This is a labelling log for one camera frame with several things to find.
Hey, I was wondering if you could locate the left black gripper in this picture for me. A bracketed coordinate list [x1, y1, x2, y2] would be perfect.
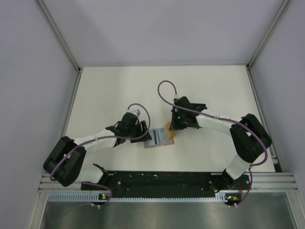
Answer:
[126, 120, 152, 143]

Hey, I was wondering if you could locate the brown leather card holder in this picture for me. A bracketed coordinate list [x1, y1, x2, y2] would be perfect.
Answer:
[144, 127, 174, 148]

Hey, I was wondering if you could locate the gold credit card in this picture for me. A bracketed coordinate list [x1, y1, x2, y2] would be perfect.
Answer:
[164, 122, 175, 139]

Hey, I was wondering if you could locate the black plastic card box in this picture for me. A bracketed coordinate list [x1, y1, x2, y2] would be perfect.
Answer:
[191, 103, 207, 112]

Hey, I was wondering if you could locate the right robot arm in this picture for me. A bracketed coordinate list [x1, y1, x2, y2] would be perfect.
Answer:
[169, 96, 272, 189]

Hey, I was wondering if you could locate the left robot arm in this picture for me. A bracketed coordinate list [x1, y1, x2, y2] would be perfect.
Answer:
[43, 110, 152, 189]

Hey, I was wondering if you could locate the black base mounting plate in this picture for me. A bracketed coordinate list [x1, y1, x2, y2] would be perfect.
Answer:
[81, 170, 251, 198]

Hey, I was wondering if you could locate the shiny metal sheet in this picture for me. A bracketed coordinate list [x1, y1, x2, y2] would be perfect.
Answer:
[41, 193, 297, 229]

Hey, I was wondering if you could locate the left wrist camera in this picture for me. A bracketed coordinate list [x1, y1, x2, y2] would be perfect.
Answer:
[130, 109, 141, 117]

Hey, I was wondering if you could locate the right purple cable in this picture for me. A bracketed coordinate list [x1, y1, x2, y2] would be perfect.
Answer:
[157, 80, 268, 207]

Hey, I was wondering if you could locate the purple cable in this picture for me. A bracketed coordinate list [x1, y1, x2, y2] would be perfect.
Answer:
[157, 80, 268, 207]
[49, 103, 150, 208]

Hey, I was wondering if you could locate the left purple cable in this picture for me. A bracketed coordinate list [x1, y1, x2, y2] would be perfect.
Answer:
[49, 103, 150, 208]

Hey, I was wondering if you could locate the aluminium front rail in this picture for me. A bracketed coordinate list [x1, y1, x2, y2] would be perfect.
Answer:
[38, 172, 299, 193]

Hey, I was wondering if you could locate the grey slotted cable duct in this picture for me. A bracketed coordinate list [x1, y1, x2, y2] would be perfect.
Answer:
[48, 193, 232, 203]

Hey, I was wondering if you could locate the right aluminium frame post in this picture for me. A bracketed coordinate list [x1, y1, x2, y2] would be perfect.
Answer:
[246, 0, 293, 70]

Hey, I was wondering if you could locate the aluminium frame post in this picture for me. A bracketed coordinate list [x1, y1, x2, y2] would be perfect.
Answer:
[35, 0, 81, 73]
[246, 0, 293, 70]

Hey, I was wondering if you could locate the left aluminium frame post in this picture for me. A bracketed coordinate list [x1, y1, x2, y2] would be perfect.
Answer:
[35, 0, 81, 73]

